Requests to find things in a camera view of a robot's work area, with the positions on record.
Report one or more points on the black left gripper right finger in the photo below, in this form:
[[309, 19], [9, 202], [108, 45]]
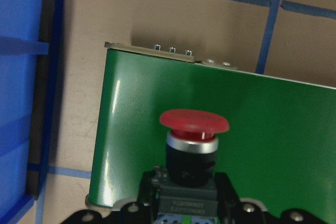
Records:
[[227, 198]]

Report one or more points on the blue left plastic bin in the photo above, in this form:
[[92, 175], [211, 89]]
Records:
[[20, 46]]

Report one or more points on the green conveyor belt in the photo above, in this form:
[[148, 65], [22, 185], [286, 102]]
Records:
[[280, 148]]

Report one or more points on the red mushroom push button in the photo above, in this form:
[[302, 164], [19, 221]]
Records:
[[186, 188]]

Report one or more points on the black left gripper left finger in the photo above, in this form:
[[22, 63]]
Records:
[[149, 193]]

